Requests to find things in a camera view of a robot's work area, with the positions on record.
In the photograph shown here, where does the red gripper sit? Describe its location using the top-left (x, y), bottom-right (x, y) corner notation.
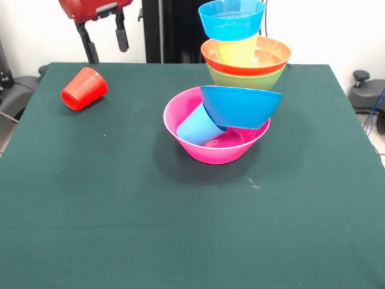
top-left (58, 0), bottom-right (134, 64)

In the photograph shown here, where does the red cup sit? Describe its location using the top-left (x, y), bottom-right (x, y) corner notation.
top-left (61, 66), bottom-right (108, 111)

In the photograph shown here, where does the blue cup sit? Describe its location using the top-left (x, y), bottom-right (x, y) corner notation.
top-left (176, 104), bottom-right (228, 146)

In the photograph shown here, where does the small blue bowl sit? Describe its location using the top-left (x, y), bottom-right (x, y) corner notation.
top-left (197, 0), bottom-right (267, 42)

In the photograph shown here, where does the yellow cup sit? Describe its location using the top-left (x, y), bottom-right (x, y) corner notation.
top-left (218, 35), bottom-right (259, 67)

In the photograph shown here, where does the green bowl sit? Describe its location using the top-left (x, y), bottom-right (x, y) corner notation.
top-left (206, 64), bottom-right (286, 91)

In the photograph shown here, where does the large blue bowl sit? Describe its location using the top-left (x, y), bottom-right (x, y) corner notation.
top-left (200, 85), bottom-right (284, 130)

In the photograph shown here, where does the large pink bowl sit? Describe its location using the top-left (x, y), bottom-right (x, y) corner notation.
top-left (162, 87), bottom-right (271, 165)

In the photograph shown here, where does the large orange bowl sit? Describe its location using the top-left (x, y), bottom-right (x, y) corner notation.
top-left (200, 36), bottom-right (292, 76)

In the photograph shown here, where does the dark green tablecloth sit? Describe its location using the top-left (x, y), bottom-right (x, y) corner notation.
top-left (0, 62), bottom-right (385, 289)

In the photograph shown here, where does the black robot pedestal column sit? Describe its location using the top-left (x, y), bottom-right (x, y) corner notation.
top-left (138, 0), bottom-right (211, 64)

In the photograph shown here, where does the black pedestal leg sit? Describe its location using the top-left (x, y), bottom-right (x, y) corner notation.
top-left (0, 64), bottom-right (49, 121)
top-left (348, 70), bottom-right (385, 135)

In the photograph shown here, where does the black hanging cable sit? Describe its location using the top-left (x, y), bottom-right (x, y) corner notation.
top-left (260, 0), bottom-right (271, 39)

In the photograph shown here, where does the blue cable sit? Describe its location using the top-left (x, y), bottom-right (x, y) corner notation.
top-left (365, 89), bottom-right (385, 135)

